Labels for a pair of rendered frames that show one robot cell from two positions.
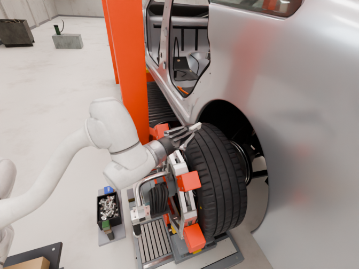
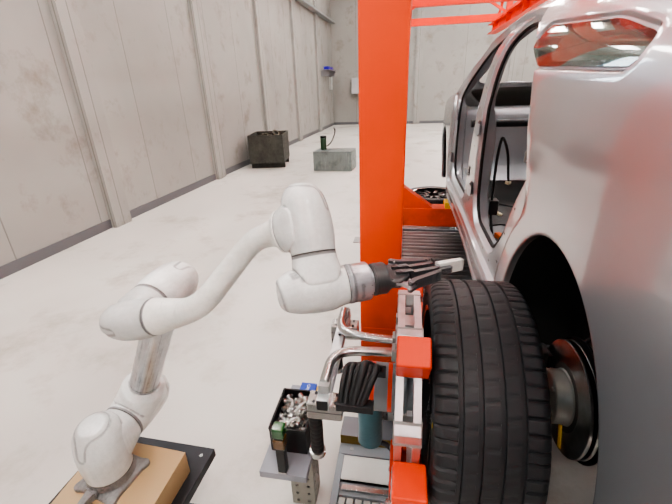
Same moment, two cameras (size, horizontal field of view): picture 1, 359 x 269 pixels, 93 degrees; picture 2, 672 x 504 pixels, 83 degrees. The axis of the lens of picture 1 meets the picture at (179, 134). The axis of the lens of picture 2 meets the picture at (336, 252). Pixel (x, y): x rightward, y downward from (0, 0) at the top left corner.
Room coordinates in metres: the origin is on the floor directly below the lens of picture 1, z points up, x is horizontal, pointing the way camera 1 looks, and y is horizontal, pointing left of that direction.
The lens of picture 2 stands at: (-0.22, -0.30, 1.68)
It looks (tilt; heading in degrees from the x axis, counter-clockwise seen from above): 23 degrees down; 34
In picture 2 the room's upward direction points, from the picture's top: 2 degrees counter-clockwise
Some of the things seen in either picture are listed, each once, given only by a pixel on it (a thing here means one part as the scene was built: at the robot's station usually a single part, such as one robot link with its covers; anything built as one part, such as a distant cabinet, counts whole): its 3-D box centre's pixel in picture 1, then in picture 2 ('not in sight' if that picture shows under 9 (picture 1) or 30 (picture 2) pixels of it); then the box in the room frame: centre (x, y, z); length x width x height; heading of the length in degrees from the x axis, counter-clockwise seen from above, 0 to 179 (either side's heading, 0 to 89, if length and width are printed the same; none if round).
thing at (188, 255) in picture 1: (185, 223); not in sight; (0.70, -0.12, 0.13); 0.50 x 0.36 x 0.10; 23
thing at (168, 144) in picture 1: (169, 143); (388, 276); (0.50, 0.04, 1.27); 0.09 x 0.08 x 0.07; 138
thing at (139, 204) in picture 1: (154, 184); (360, 357); (0.47, 0.10, 1.03); 0.19 x 0.18 x 0.11; 113
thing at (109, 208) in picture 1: (108, 209); (295, 418); (0.59, 0.46, 0.51); 0.20 x 0.14 x 0.13; 24
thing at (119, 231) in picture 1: (110, 211); (298, 427); (0.61, 0.47, 0.44); 0.43 x 0.17 x 0.03; 23
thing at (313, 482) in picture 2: not in sight; (304, 460); (0.64, 0.48, 0.21); 0.10 x 0.10 x 0.42; 23
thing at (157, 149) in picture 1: (154, 152); (358, 282); (0.45, 0.09, 1.27); 0.09 x 0.06 x 0.09; 48
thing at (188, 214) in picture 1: (171, 183); (405, 388); (0.61, 0.02, 0.85); 0.54 x 0.07 x 0.54; 23
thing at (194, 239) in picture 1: (193, 237); (408, 490); (0.32, -0.11, 0.85); 0.09 x 0.08 x 0.07; 23
